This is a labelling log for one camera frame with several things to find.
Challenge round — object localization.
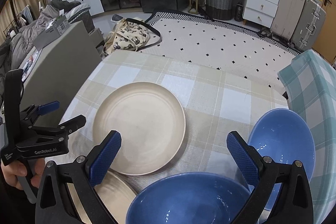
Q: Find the cream plate front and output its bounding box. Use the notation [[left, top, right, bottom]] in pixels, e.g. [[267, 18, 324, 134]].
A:
[[67, 171, 137, 223]]

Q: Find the cream plate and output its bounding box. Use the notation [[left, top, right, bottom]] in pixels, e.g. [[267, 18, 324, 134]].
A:
[[92, 82, 186, 176], [67, 171, 137, 223]]

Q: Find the small dark blue bowl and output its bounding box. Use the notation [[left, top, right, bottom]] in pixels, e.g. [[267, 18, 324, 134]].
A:
[[247, 107, 316, 212]]

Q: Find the large dark blue bowl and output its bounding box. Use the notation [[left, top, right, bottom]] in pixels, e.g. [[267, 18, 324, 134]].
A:
[[126, 172, 250, 223]]

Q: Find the person left hand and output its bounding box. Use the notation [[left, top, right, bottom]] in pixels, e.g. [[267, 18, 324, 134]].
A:
[[1, 159, 45, 190]]

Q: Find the grey bedding pile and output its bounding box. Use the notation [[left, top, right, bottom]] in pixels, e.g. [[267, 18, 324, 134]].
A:
[[1, 0, 95, 74]]

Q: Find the grey cardboard box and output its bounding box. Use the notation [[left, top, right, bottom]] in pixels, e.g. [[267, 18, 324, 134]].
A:
[[33, 15, 70, 51]]

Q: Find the patterned tote bag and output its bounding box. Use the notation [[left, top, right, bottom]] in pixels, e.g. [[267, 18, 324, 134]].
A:
[[102, 18, 162, 56]]

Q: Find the teal plaid tablecloth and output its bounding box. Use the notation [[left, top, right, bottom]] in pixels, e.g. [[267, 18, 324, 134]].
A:
[[277, 50, 336, 223]]

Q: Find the wooden door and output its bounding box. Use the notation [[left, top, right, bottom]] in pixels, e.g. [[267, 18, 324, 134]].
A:
[[313, 0, 336, 64]]

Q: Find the silver aluminium suitcase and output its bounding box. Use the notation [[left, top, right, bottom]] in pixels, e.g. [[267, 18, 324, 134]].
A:
[[290, 0, 326, 52]]

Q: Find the black water bottle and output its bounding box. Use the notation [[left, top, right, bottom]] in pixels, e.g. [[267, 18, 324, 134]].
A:
[[234, 2, 244, 22]]

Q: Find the beige suitcase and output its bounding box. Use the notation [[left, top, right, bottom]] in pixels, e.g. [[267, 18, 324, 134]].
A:
[[270, 0, 305, 40]]

